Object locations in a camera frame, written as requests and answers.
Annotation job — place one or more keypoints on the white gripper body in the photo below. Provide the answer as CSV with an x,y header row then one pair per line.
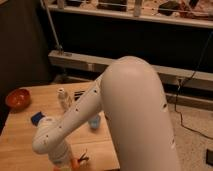
x,y
60,156

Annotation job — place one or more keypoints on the orange pepper with dark stem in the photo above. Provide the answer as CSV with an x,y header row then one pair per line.
x,y
76,162

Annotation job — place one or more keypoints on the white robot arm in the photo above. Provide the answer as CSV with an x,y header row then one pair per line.
x,y
130,94

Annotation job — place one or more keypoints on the blue sponge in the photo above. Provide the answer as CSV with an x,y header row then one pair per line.
x,y
36,118

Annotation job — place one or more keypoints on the small blue cup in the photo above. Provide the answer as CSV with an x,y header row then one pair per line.
x,y
94,122

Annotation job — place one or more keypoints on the white bottle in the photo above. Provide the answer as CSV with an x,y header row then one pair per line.
x,y
64,98

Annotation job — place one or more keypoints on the red-brown bowl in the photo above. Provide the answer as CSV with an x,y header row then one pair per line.
x,y
18,99

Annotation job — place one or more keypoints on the wooden shelf with clutter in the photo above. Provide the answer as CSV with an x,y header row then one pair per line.
x,y
194,13

